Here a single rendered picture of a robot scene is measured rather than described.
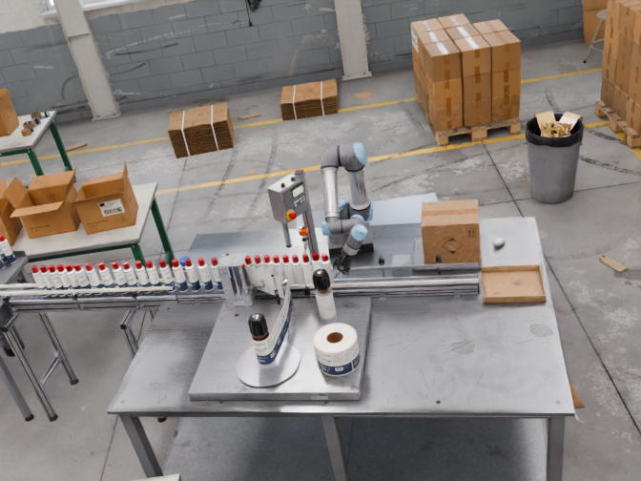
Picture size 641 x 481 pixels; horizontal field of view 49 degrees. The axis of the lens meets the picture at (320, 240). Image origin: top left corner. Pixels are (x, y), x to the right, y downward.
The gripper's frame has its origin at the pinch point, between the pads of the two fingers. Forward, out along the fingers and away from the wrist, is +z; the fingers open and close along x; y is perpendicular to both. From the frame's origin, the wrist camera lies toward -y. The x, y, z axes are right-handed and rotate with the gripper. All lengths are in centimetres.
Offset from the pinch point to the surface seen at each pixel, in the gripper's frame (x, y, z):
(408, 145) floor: 63, -335, 71
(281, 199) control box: -42, 1, -33
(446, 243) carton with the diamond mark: 48, -16, -35
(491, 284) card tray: 75, -1, -32
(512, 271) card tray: 85, -12, -37
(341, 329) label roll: 4, 53, -13
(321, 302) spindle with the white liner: -5.9, 32.7, -7.1
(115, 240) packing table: -132, -69, 94
